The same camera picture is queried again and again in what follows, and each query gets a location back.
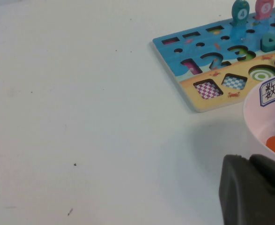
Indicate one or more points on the pink plastic bowl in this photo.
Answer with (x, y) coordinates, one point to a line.
(256, 122)

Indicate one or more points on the white label reading 数字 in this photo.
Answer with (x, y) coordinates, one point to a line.
(274, 91)

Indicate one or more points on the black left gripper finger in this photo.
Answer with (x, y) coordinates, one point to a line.
(252, 194)

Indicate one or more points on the teal wooden number 4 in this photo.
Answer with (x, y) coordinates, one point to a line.
(272, 43)

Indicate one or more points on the pink fish peg number 5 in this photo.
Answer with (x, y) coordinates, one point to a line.
(265, 9)

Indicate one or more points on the colourful wooden puzzle board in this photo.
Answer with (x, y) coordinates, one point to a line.
(198, 70)

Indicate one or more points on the teal fish peg number 4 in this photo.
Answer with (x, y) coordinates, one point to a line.
(240, 12)

